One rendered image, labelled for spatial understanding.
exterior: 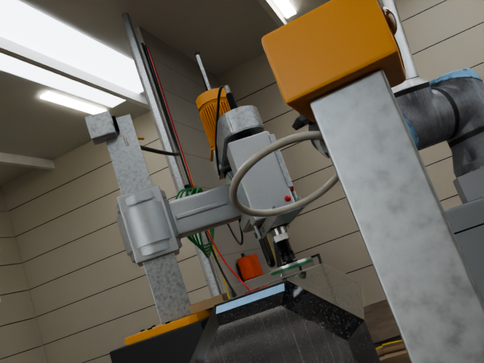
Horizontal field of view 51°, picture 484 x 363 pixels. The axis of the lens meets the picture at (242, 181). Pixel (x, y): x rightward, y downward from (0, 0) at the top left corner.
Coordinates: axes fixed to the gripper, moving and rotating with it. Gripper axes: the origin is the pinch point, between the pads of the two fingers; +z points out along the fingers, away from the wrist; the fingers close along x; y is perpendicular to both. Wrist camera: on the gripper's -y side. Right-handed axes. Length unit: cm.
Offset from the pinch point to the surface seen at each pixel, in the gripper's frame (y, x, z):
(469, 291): -76, -67, 82
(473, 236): -6, -30, 55
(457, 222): -8, -30, 51
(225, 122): 10, 57, -72
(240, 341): -15, 71, 35
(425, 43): 461, 137, -345
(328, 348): 6, 50, 51
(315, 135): -3.8, -0.8, -6.2
